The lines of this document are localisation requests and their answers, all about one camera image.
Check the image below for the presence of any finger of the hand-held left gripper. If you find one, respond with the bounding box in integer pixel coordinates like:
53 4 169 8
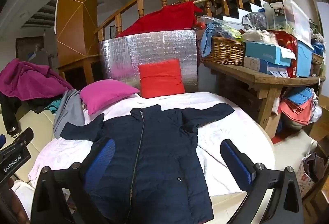
12 127 35 152

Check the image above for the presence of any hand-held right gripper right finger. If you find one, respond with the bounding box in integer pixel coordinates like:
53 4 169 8
220 139 304 224

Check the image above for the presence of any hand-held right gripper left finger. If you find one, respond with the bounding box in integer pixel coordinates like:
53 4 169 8
30 138 116 224

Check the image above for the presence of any navy padded jacket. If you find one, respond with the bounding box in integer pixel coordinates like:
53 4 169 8
60 103 235 224

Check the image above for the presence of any cream sofa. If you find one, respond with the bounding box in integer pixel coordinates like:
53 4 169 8
0 108 59 181

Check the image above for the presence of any black garment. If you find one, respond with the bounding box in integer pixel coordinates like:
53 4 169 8
0 91 22 135

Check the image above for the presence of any pale pink blanket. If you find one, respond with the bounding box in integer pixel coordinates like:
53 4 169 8
28 91 275 224

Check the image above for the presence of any teal cloth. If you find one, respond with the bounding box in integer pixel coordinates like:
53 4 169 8
42 99 63 114

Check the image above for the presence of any grey cloth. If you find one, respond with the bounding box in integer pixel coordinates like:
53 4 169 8
53 89 85 140

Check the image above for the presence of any magenta garment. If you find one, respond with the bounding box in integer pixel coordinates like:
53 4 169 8
0 58 75 102

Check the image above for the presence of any magenta pillow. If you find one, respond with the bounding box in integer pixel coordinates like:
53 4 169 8
79 79 140 116

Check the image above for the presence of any floral bag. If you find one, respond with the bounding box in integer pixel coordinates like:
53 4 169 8
295 152 327 199

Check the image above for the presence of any coral folded cloth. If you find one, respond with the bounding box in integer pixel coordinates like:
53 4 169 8
279 99 314 126

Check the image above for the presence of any wooden shelf unit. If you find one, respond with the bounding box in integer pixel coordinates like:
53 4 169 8
199 58 326 137

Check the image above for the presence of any blue folded cloth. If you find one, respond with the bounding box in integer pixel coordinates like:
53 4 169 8
286 87 315 105

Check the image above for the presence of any red pillow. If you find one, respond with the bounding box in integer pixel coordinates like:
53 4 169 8
138 59 186 99

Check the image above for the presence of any white and blue box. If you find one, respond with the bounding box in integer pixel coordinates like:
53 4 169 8
243 56 288 78

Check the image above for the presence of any blue cardboard box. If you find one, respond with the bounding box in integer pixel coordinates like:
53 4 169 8
244 41 296 67

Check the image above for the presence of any blue plastic bin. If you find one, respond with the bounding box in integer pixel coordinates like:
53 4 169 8
295 39 314 78

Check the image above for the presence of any silver foil insulation board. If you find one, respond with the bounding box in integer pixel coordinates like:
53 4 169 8
98 29 198 93

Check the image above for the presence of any clear filled plastic bag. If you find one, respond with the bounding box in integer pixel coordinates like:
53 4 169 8
242 30 279 46

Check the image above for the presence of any orange wooden column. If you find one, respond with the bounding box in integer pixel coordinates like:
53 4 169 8
55 0 102 70

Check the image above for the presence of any red bag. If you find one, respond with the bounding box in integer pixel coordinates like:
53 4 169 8
267 30 299 78

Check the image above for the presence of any small wicker basket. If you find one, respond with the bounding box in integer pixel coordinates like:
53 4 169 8
312 53 325 65

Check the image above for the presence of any dark filled plastic bag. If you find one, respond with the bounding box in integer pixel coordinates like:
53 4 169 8
242 11 268 31

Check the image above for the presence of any red cloth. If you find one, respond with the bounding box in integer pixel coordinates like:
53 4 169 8
117 1 203 38

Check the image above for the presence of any clear plastic storage box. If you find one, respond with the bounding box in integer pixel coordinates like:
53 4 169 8
263 0 313 39

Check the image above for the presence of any dark wall picture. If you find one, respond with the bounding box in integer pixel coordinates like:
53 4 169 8
15 37 44 58

